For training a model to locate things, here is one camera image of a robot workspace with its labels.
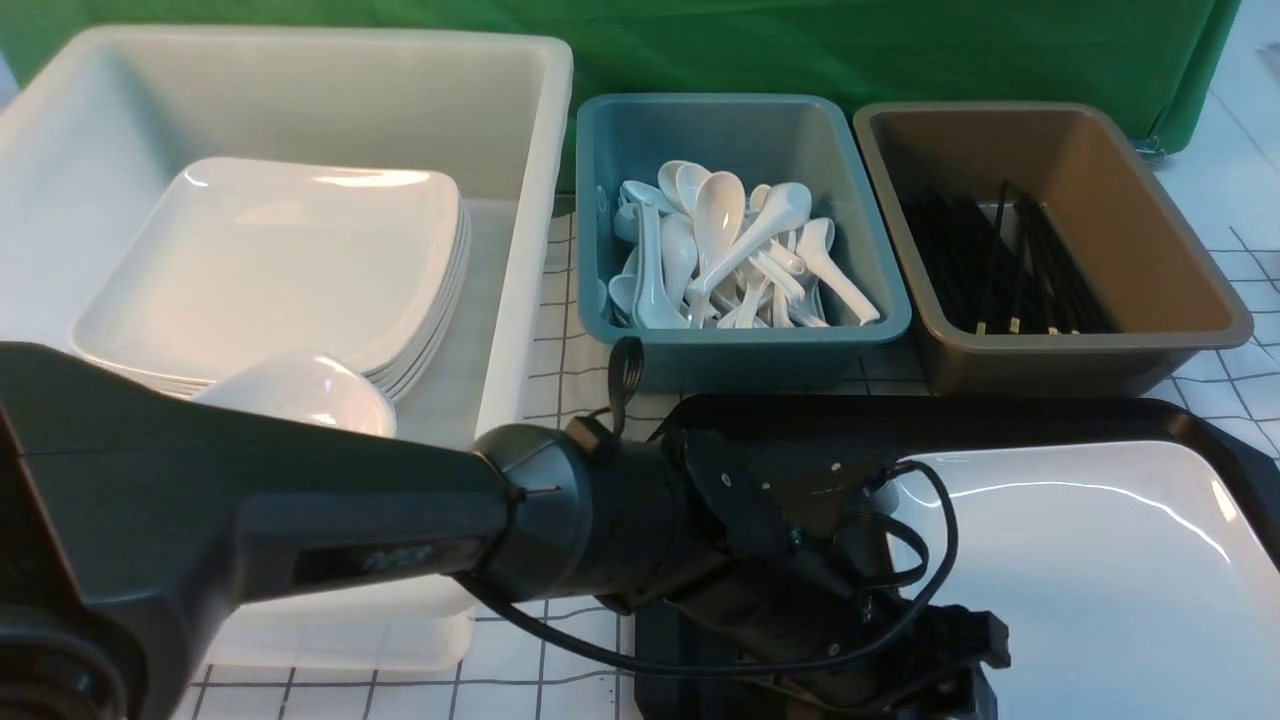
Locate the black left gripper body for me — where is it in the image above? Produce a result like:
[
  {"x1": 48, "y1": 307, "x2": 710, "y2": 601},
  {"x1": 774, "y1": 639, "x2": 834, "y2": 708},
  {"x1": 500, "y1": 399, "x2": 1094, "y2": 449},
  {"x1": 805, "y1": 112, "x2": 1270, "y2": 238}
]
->
[{"x1": 660, "y1": 430, "x2": 1011, "y2": 719}]

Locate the white square rice plate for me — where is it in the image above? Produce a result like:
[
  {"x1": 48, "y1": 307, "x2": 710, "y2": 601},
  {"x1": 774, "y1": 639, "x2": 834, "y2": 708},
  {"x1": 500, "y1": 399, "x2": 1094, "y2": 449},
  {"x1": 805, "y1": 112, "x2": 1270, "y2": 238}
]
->
[{"x1": 916, "y1": 441, "x2": 1279, "y2": 719}]

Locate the small white bowl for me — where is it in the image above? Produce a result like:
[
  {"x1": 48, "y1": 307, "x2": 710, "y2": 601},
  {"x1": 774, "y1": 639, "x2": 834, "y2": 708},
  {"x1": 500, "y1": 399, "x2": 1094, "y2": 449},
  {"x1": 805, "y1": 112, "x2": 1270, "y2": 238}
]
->
[{"x1": 191, "y1": 352, "x2": 398, "y2": 438}]

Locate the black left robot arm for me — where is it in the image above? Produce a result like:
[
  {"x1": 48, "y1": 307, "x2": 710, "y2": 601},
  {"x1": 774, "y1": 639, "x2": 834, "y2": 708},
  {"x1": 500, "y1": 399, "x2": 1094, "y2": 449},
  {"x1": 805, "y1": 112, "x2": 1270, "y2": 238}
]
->
[{"x1": 3, "y1": 342, "x2": 1012, "y2": 719}]

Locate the black serving tray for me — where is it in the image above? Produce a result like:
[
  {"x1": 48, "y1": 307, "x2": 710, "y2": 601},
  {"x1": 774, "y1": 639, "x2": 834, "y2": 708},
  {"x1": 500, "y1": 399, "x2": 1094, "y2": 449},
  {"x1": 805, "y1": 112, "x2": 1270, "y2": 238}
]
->
[{"x1": 634, "y1": 393, "x2": 1280, "y2": 720}]

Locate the white spoon top pile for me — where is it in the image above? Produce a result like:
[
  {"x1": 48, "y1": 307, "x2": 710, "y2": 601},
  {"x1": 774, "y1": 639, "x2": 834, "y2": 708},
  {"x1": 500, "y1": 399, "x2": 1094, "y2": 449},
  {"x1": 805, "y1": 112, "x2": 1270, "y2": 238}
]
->
[{"x1": 686, "y1": 170, "x2": 813, "y2": 306}]

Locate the white spoon pile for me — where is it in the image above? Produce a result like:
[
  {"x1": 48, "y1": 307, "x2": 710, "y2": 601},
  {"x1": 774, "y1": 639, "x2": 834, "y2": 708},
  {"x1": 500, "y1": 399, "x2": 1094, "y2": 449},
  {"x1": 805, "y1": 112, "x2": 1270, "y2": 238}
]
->
[
  {"x1": 628, "y1": 202, "x2": 690, "y2": 331},
  {"x1": 796, "y1": 218, "x2": 881, "y2": 325},
  {"x1": 686, "y1": 170, "x2": 813, "y2": 306}
]

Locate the white spoon left pile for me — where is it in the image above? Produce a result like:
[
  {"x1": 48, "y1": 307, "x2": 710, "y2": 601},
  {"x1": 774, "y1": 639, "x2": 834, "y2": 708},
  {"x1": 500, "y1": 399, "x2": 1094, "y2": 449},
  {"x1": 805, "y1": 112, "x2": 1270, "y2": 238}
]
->
[{"x1": 628, "y1": 202, "x2": 690, "y2": 331}]

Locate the teal plastic bin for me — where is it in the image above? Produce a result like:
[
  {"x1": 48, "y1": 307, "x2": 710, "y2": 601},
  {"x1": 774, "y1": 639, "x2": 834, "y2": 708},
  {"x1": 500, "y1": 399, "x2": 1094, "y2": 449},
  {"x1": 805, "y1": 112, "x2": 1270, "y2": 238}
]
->
[{"x1": 575, "y1": 94, "x2": 913, "y2": 395}]

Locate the white spoon right pile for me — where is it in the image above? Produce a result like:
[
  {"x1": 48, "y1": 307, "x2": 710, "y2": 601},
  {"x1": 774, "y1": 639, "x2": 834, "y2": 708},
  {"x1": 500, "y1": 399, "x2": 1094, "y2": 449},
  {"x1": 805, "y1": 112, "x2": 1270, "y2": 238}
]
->
[{"x1": 796, "y1": 218, "x2": 881, "y2": 325}]

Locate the bundle of black chopsticks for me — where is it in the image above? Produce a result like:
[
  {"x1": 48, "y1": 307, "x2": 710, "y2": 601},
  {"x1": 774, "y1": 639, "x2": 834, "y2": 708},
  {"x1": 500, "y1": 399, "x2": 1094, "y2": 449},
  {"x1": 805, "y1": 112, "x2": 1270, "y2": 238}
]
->
[{"x1": 899, "y1": 179, "x2": 1119, "y2": 336}]

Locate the brown plastic bin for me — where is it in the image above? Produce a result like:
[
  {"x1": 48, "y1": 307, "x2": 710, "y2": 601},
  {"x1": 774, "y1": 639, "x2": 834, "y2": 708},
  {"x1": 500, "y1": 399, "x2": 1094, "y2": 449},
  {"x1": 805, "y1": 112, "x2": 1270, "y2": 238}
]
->
[{"x1": 852, "y1": 102, "x2": 1254, "y2": 397}]

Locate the green cloth backdrop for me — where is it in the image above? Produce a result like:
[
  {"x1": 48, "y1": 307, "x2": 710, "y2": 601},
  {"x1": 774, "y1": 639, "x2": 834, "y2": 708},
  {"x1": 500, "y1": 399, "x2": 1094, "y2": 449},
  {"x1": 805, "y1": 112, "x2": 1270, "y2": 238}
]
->
[{"x1": 3, "y1": 1, "x2": 1239, "y2": 152}]

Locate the stack of white plates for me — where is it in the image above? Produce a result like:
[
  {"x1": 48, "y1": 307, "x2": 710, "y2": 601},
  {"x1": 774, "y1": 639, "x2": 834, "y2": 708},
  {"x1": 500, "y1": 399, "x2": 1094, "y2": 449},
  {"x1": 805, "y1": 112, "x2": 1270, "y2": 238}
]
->
[{"x1": 70, "y1": 158, "x2": 472, "y2": 398}]

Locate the large white plastic tub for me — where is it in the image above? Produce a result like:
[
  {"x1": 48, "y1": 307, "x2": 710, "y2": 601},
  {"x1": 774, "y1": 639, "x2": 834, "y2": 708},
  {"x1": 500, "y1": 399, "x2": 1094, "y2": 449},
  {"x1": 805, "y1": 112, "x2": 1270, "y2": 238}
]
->
[{"x1": 0, "y1": 26, "x2": 575, "y2": 671}]

